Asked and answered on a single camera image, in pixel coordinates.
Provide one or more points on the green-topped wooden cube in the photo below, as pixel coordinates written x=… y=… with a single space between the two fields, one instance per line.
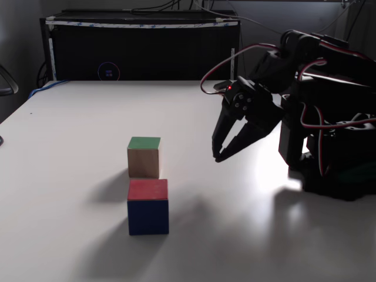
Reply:
x=144 y=164

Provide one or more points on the red-topped multicolour cube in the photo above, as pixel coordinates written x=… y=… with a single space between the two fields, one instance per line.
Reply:
x=148 y=214

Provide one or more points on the black computer case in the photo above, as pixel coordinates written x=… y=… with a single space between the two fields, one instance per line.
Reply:
x=147 y=50

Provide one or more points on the black chair armrest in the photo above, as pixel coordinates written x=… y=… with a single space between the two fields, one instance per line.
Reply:
x=10 y=80

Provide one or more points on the small dark object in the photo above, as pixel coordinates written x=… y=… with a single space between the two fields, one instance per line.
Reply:
x=1 y=141

